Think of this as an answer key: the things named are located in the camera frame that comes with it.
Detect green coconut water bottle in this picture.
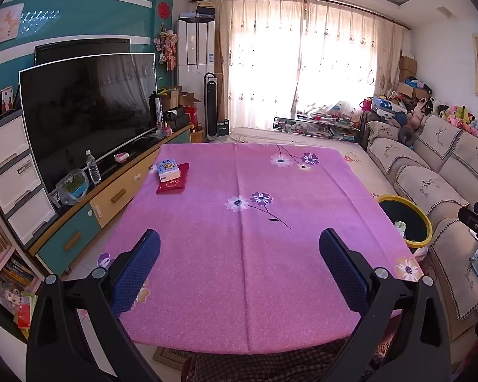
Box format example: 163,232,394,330
394,220,407,238

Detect yellow rimmed black trash bin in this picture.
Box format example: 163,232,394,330
377,195,433,253

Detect beige sofa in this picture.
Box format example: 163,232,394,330
364,115,478,341

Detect tv stand cabinet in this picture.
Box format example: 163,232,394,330
28,124,193,274

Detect plush toys pile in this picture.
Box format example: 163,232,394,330
362,90,478,149

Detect clear plastic container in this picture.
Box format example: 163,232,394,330
56,169,89,206

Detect clear water bottle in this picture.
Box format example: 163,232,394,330
85,150,101,185

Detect glass coffee table with clutter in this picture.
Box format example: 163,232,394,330
273,105,359,142

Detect white drawer cabinet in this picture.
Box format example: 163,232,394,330
0,110,56,249

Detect pink floral tablecloth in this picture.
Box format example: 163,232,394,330
104,143,422,354

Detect red envelope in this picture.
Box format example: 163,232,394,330
156,163,190,195

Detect blue tissue pack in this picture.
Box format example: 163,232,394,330
156,159,180,183

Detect large black television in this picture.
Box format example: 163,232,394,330
18,53,157,192

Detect cardboard boxes by television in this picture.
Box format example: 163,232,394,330
157,85,201,111

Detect white curtains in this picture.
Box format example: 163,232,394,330
211,0,406,129

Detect black tower fan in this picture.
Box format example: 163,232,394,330
204,73,218,141

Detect pink flower decoration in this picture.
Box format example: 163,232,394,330
154,24,178,72

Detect white air conditioner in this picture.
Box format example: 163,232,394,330
177,13,217,100

